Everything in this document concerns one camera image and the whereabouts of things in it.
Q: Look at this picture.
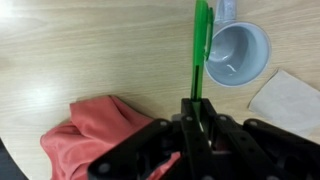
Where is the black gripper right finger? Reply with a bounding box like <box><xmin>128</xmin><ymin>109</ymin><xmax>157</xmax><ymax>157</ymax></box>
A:
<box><xmin>199</xmin><ymin>98</ymin><xmax>320</xmax><ymax>180</ymax></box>

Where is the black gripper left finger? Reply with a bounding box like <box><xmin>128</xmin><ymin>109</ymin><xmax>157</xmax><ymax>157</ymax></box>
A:
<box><xmin>87</xmin><ymin>98</ymin><xmax>203</xmax><ymax>180</ymax></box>

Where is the green pen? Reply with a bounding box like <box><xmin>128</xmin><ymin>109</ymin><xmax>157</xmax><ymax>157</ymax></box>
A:
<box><xmin>190</xmin><ymin>0</ymin><xmax>215</xmax><ymax>103</ymax></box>

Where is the white ceramic mug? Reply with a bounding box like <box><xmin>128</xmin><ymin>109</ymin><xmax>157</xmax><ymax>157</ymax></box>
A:
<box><xmin>203</xmin><ymin>0</ymin><xmax>272</xmax><ymax>88</ymax></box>

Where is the grey folded cloth right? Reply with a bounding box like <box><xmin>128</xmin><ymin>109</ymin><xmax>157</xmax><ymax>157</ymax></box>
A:
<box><xmin>248</xmin><ymin>68</ymin><xmax>320</xmax><ymax>139</ymax></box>

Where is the red-orange cloth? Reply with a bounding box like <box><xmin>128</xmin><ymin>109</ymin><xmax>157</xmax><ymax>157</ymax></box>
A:
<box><xmin>39</xmin><ymin>95</ymin><xmax>183</xmax><ymax>180</ymax></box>

